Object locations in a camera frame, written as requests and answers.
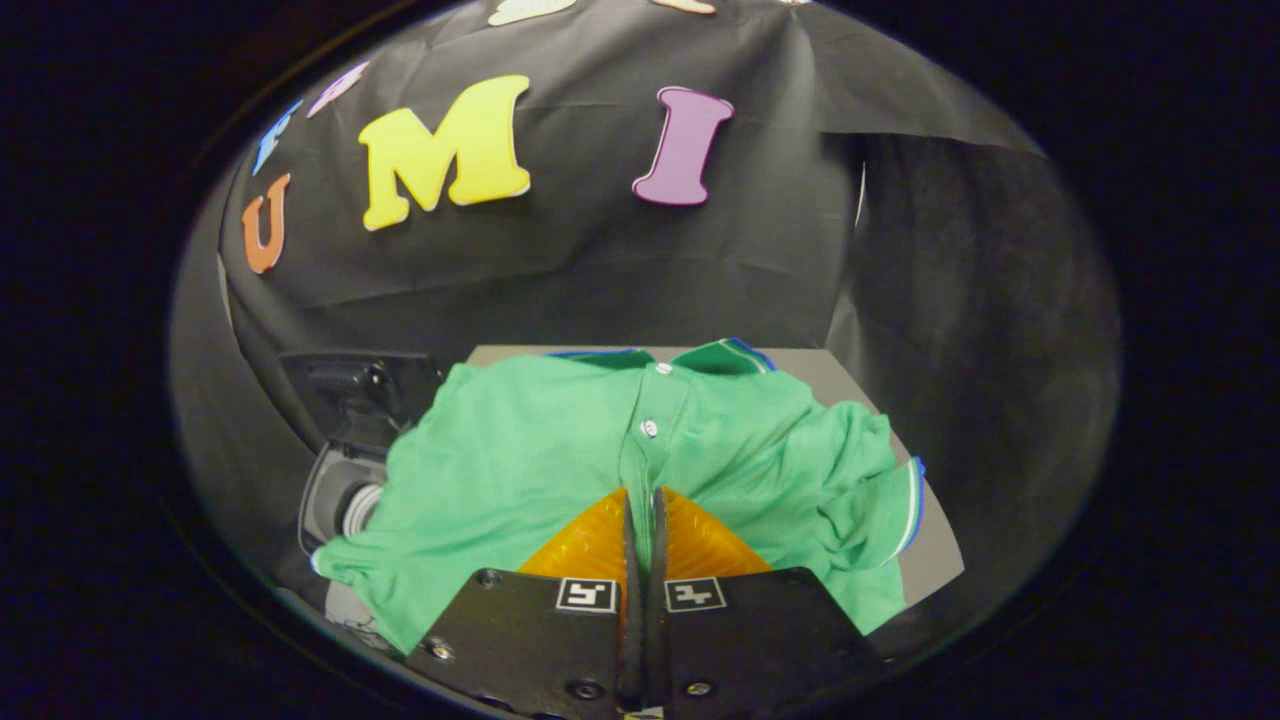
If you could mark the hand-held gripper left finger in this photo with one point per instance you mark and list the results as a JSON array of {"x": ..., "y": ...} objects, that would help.
[{"x": 540, "y": 640}]

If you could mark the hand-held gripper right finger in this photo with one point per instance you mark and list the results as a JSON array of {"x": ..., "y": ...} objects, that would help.
[{"x": 750, "y": 640}]

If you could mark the green polo shirt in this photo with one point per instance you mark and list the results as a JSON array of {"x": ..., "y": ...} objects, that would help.
[{"x": 520, "y": 450}]

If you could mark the dark washing machine lid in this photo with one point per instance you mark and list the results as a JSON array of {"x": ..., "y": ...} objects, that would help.
[{"x": 350, "y": 390}]

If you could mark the grey metal cabinet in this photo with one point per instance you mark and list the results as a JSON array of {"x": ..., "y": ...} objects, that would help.
[{"x": 930, "y": 560}]

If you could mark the black backdrop cloth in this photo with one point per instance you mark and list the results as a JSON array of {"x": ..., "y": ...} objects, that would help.
[{"x": 600, "y": 270}]

